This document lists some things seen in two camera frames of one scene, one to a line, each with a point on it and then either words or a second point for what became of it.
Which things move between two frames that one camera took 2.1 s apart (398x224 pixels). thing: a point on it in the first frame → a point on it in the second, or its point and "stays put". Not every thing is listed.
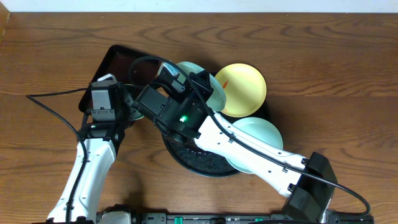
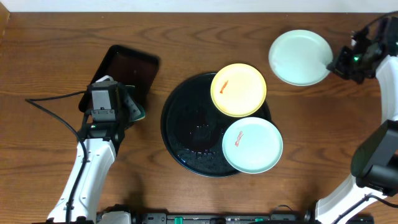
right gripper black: x=204 y=88 → x=340 y=66
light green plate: x=218 y=100 → x=300 y=58
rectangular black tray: x=128 y=65 stays put
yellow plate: x=245 y=89 stays put
